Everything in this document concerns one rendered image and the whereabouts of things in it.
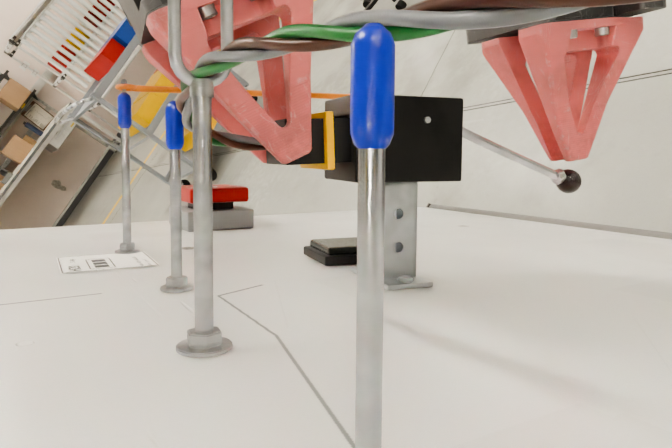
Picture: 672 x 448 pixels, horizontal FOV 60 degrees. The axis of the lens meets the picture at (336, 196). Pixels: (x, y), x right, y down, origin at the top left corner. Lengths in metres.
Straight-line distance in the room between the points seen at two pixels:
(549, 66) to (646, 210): 1.38
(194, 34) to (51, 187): 8.15
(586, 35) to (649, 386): 0.21
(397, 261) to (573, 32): 0.15
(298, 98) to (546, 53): 0.13
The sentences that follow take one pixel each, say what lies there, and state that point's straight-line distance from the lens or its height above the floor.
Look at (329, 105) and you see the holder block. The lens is 0.29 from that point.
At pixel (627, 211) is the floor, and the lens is 1.71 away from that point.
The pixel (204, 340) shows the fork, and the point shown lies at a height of 1.19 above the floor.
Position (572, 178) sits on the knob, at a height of 1.03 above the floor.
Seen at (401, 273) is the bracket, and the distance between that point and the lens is 0.29.
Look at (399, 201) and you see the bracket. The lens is 0.28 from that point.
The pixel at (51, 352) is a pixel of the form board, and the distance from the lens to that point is 0.21.
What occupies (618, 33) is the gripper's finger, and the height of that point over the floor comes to 1.07.
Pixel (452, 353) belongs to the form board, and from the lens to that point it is 0.20.
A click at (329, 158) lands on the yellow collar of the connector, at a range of 0.26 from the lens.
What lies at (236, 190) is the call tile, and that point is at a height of 1.11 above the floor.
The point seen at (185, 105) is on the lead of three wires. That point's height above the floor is 1.23.
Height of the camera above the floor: 1.27
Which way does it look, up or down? 28 degrees down
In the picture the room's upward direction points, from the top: 52 degrees counter-clockwise
